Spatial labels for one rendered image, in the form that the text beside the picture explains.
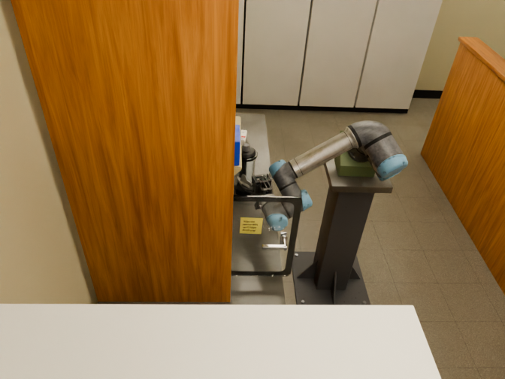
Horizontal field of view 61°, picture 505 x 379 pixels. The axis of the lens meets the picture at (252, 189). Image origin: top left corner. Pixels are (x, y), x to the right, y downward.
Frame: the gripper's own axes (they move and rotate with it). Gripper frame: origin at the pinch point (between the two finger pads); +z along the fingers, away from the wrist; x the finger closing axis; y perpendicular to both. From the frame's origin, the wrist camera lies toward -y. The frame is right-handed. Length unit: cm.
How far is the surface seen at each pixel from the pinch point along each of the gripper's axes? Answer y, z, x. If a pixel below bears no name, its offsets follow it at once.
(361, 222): -49, 5, -69
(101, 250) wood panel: 9, -40, 65
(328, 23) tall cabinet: -13, 234, -146
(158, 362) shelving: 85, -129, 51
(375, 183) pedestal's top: -18, 2, -68
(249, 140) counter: -18, 56, -16
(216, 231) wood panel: 19, -50, 28
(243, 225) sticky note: 13.5, -44.1, 17.3
